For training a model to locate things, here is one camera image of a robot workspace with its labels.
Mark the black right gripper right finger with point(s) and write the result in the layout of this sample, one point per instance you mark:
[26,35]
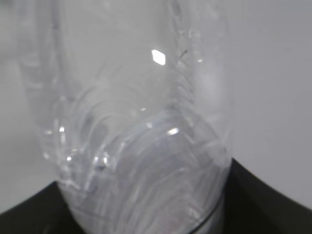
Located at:
[253,207]

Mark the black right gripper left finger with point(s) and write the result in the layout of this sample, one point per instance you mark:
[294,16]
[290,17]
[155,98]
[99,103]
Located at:
[46,212]

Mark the Nongfu Spring water bottle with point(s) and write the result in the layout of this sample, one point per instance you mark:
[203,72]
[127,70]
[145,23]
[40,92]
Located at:
[132,108]

